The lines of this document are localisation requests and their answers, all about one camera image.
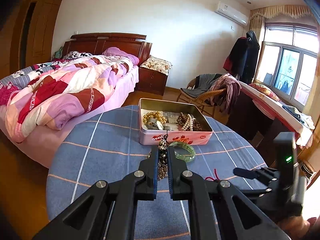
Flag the dark wooden headboard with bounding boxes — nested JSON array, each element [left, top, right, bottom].
[[62, 33, 152, 63]]

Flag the pink tin box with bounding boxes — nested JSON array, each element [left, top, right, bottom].
[[138, 98, 213, 145]]

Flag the pink patchwork quilt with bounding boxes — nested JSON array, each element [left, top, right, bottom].
[[5, 55, 133, 143]]

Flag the person's right hand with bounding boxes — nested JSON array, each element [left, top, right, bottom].
[[277, 216, 320, 240]]

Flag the yellow curtain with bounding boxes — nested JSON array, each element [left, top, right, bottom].
[[249, 5, 319, 119]]

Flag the gold pendant red cord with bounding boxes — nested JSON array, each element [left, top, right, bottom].
[[204, 168, 222, 182]]

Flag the bed with pink sheet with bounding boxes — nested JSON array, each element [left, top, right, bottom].
[[0, 64, 139, 169]]

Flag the hanging dark coats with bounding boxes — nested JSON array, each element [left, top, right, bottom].
[[223, 30, 260, 85]]

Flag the white air conditioner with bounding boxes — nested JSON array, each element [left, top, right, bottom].
[[215, 2, 248, 27]]

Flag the floral cloth on nightstand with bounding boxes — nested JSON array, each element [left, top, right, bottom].
[[140, 55, 172, 75]]

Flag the wooden nightstand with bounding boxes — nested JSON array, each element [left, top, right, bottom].
[[135, 67, 168, 96]]

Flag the folded clothes on desk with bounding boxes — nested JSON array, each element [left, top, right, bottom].
[[282, 105, 315, 130]]

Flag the dark wooden desk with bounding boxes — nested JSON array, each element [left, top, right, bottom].
[[226, 82, 312, 166]]

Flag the silver bead bracelet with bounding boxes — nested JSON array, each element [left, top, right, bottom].
[[157, 138, 169, 182]]

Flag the white pearl necklace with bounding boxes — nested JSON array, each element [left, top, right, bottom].
[[180, 113, 195, 132]]

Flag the grey garment on chair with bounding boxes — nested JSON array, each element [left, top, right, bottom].
[[181, 73, 222, 98]]

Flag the purple pillow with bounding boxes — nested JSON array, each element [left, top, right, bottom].
[[102, 47, 139, 66]]

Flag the silver mesh watch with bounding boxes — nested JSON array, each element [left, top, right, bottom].
[[146, 120, 172, 131]]

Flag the wooden wardrobe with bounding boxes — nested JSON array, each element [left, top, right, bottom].
[[1, 0, 62, 78]]

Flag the window with frame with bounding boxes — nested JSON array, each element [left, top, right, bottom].
[[254, 23, 319, 111]]

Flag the floral cushion on desk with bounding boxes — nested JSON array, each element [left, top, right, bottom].
[[249, 83, 281, 102]]

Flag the mauve scarf on chair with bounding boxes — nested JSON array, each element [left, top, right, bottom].
[[209, 74, 241, 114]]

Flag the gold bead necklace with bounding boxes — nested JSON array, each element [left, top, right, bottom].
[[142, 110, 169, 126]]

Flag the wicker chair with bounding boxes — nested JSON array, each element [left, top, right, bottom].
[[176, 88, 226, 118]]

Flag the blue plaid tablecloth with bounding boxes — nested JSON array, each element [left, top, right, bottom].
[[46, 105, 265, 239]]

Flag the green jade bangle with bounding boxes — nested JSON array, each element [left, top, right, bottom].
[[169, 141, 196, 163]]

